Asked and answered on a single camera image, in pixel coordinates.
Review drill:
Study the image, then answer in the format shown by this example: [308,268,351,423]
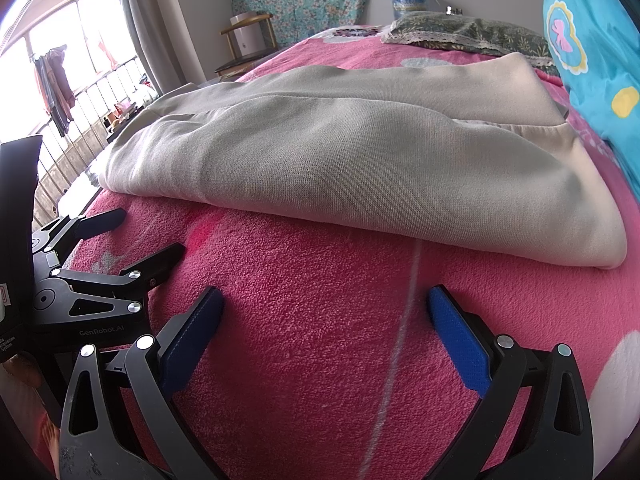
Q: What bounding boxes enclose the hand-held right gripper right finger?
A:
[426,284,596,480]

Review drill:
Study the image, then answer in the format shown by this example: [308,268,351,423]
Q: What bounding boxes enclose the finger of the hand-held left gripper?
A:
[31,207,127,256]
[50,242,187,318]

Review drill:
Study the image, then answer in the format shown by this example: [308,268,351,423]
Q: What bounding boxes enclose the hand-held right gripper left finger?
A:
[59,286,226,480]

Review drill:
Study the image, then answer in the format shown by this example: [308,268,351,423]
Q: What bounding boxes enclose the cream zip jacket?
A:
[97,51,628,271]

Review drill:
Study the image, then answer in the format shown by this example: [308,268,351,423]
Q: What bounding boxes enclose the dark hanging clothes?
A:
[30,44,76,137]

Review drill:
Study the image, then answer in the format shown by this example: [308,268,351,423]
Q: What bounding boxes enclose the person's left hand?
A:
[0,352,61,441]

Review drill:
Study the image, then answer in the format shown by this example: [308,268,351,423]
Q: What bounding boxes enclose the pink fleece blanket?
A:
[60,22,640,480]

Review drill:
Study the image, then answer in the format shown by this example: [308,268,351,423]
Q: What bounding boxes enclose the balcony railing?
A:
[30,55,161,211]

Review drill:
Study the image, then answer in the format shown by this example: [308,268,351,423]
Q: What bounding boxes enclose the grey curtain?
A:
[111,0,203,96]

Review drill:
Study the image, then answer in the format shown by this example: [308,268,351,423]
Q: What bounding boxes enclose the wooden chair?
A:
[215,11,278,78]

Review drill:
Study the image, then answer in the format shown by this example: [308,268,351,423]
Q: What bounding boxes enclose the white box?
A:
[230,11,266,58]

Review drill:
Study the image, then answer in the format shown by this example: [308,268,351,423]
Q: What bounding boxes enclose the teal floral hanging cloth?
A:
[229,0,382,48]

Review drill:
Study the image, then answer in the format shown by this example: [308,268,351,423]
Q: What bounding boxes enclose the grey floral pillow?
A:
[381,11,561,68]

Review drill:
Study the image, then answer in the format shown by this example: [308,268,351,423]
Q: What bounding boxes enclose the blue cartoon quilt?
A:
[542,0,640,186]

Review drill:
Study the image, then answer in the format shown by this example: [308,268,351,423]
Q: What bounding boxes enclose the blue water jug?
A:
[389,0,432,16]

